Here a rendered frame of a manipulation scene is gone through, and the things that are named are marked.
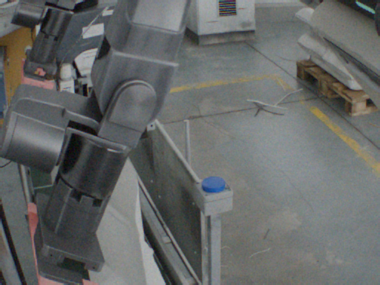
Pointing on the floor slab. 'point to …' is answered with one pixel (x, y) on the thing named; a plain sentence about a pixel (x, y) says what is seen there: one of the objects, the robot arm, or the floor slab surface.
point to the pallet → (335, 88)
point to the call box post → (214, 234)
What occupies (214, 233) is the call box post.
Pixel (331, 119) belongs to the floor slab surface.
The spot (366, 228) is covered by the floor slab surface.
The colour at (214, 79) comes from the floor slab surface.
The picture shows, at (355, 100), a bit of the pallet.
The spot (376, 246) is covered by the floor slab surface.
